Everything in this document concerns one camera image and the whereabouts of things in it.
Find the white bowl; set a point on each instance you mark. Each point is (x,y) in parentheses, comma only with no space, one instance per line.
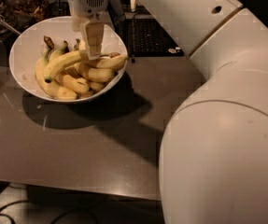
(29,47)

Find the back upright yellow banana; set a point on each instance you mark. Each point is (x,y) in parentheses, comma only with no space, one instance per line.
(82,45)

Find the bottom small yellow banana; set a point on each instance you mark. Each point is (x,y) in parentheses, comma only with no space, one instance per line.
(96,87)

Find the right upper yellow banana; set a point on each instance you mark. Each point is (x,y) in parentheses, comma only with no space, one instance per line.
(115,63)

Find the centre lower yellow banana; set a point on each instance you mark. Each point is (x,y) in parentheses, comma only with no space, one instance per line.
(71,83)

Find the right middle yellow banana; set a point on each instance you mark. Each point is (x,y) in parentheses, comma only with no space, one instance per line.
(95,74)

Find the black wire cup holder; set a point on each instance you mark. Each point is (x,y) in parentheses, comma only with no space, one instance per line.
(59,8)

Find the left outer yellow banana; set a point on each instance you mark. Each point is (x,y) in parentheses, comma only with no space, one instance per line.
(53,89)

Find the long yellow banana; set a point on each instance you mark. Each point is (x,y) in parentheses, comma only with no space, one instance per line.
(55,67)

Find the white bottle behind laptop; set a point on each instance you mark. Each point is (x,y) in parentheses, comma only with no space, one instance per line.
(133,4)

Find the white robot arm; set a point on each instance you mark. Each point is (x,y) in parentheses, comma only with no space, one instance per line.
(214,151)

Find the green-tipped yellow banana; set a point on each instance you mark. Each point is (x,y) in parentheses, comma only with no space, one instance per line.
(59,51)

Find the metal spoon handle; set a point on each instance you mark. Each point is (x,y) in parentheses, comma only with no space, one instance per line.
(8,26)

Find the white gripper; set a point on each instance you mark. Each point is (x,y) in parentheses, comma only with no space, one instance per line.
(85,2)

